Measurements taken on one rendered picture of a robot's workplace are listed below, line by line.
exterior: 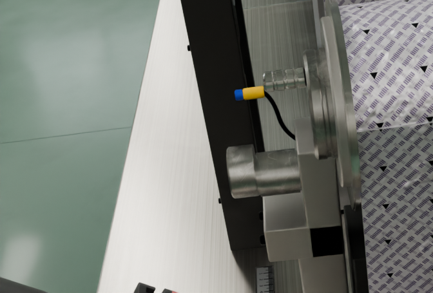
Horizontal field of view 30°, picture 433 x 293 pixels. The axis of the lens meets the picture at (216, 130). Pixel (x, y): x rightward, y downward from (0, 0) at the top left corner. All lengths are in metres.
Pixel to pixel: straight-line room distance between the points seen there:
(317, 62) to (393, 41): 0.05
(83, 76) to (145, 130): 2.29
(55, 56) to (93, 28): 0.29
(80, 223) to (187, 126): 1.44
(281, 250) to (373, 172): 0.15
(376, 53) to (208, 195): 0.61
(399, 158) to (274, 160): 0.13
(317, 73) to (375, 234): 0.11
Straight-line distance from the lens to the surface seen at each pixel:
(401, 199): 0.52
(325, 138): 0.52
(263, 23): 1.51
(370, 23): 0.51
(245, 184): 0.60
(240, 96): 0.61
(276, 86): 0.54
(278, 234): 0.63
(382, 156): 0.50
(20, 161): 3.05
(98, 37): 3.85
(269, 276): 0.94
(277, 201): 0.65
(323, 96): 0.51
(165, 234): 1.03
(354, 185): 0.50
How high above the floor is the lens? 1.53
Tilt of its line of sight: 32 degrees down
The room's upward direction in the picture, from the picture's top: 11 degrees counter-clockwise
